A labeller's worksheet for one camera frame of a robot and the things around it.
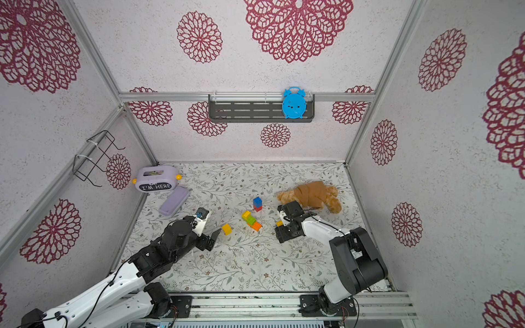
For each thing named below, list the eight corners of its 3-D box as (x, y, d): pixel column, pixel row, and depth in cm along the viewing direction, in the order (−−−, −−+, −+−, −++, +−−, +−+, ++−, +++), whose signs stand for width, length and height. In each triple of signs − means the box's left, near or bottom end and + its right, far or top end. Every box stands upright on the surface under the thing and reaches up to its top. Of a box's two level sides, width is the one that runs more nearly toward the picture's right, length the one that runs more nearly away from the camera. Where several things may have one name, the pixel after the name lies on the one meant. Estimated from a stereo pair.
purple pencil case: (159, 215, 101) (156, 211, 98) (177, 188, 111) (175, 184, 108) (174, 219, 99) (171, 215, 96) (191, 191, 110) (189, 187, 107)
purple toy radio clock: (138, 195, 109) (128, 183, 101) (146, 177, 117) (138, 165, 109) (176, 194, 109) (170, 183, 101) (182, 177, 116) (176, 165, 109)
